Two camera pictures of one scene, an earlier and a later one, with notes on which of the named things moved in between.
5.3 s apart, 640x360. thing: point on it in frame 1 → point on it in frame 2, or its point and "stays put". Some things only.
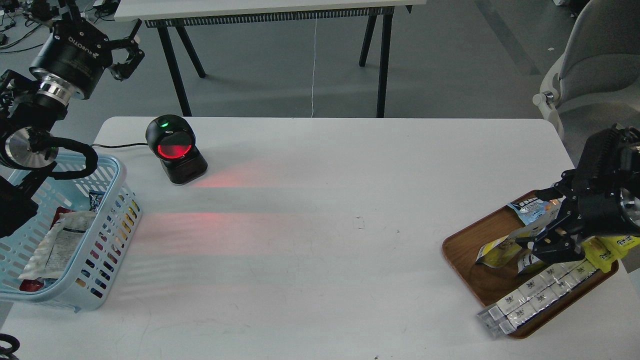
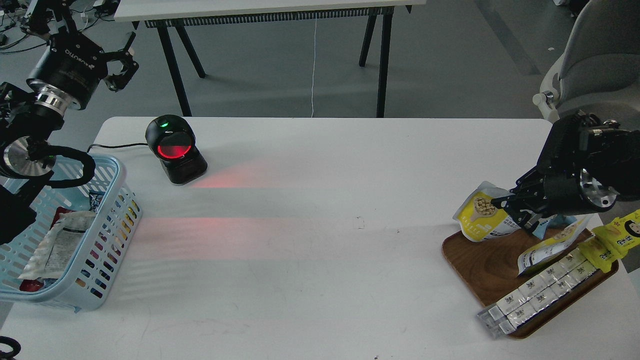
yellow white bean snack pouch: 506,252 → 480,219
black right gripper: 595,203 → 561,188
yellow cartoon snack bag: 602,251 stays put
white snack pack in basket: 58,247 stays put
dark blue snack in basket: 95,198 stays put
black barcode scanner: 172,139 stays put
